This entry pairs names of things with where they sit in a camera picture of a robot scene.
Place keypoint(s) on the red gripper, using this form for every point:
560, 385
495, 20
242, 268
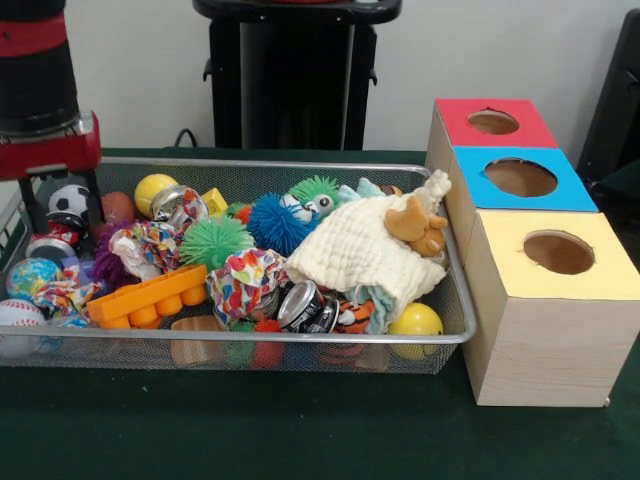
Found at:
50, 157

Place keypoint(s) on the orange toy building brick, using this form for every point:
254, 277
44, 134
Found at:
150, 295

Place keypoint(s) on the cream knitted cloth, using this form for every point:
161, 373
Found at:
360, 245

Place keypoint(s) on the orange plush toy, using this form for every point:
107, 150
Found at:
415, 227

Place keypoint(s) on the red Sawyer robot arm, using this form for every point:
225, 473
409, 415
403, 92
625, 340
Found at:
35, 75

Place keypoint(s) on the silver mesh bin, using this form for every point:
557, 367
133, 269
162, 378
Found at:
452, 300

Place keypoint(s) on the wooden box with three holes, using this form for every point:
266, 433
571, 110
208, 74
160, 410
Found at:
550, 350

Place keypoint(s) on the small soccer ball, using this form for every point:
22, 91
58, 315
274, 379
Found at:
70, 200

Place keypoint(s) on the small globe ball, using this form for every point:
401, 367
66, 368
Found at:
32, 277

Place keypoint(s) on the small green spiky ball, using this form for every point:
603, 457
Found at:
215, 242

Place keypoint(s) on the large blue spiky ball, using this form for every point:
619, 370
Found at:
277, 222

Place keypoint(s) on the green spiky toy with eyes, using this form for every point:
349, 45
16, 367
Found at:
312, 187

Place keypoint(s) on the crushed black can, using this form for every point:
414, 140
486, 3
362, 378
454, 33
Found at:
305, 312

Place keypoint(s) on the dark green table cloth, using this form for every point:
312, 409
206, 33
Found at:
300, 430

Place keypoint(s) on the yellow smooth ball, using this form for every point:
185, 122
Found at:
415, 320

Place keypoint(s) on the green covered side table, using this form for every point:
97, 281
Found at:
625, 185

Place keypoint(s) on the black stand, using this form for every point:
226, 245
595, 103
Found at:
620, 100

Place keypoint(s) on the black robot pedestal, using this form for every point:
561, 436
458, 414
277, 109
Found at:
295, 75

